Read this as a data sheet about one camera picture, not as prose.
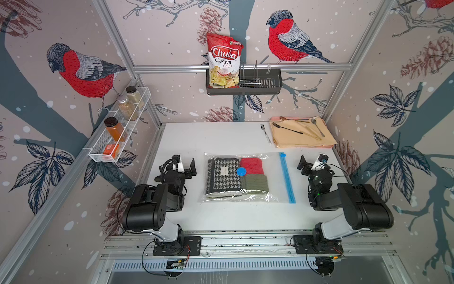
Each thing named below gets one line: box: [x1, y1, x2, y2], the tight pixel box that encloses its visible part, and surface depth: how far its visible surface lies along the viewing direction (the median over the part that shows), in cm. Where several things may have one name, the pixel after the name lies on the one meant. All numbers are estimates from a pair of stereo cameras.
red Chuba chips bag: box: [206, 32, 244, 89], surface depth 81 cm
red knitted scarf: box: [239, 157, 265, 175], surface depth 97 cm
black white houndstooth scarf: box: [205, 157, 243, 199], surface depth 92 cm
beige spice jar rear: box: [125, 85, 145, 110], surface depth 82 cm
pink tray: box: [269, 115, 320, 121], surface depth 125 cm
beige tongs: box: [299, 125, 322, 141], surface depth 116 cm
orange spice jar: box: [104, 116, 126, 143], surface depth 69 cm
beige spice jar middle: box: [117, 94, 138, 121], surface depth 77 cm
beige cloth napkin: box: [269, 115, 338, 149], surface depth 117 cm
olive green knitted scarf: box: [240, 173, 269, 192], surface depth 92 cm
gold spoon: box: [279, 115, 310, 121], surface depth 125 cm
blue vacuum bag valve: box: [236, 166, 247, 177], surface depth 94 cm
